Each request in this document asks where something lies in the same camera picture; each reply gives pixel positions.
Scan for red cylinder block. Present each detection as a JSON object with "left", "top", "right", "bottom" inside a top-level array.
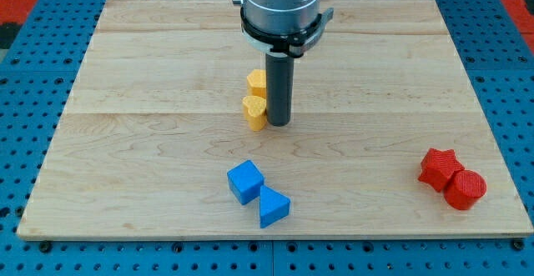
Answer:
[{"left": 444, "top": 170, "right": 487, "bottom": 210}]

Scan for red star block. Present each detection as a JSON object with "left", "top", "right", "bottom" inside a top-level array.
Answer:
[{"left": 418, "top": 148, "right": 465, "bottom": 192}]

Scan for wooden board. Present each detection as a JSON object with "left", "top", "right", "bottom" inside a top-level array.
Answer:
[{"left": 18, "top": 0, "right": 533, "bottom": 241}]

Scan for yellow block behind heart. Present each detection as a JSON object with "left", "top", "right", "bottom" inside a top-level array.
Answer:
[{"left": 246, "top": 69, "right": 266, "bottom": 98}]

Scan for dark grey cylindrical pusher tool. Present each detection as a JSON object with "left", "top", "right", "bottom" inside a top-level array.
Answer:
[{"left": 265, "top": 54, "right": 294, "bottom": 127}]

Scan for blue cube block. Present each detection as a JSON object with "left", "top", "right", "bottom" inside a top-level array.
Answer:
[{"left": 227, "top": 160, "right": 264, "bottom": 205}]

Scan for blue triangle block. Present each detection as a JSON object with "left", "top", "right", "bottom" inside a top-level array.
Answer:
[{"left": 259, "top": 186, "right": 290, "bottom": 228}]

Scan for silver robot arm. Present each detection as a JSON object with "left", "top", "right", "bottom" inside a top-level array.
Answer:
[{"left": 232, "top": 0, "right": 334, "bottom": 58}]

